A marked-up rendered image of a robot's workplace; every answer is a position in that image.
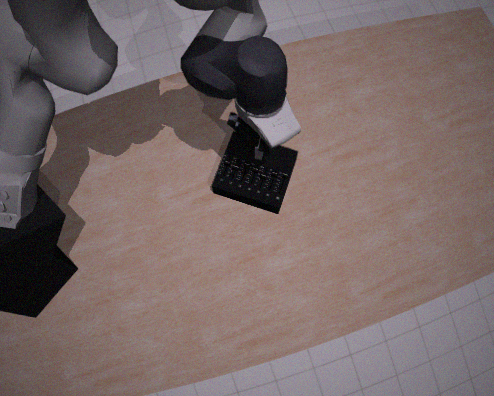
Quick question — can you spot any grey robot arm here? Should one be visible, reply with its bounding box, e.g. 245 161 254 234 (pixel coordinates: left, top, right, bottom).
0 0 301 229

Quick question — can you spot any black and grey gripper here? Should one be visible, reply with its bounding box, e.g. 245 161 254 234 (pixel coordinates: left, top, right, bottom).
227 112 273 160

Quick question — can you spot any black lighting desk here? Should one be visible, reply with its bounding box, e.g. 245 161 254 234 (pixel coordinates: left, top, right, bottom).
212 131 298 214

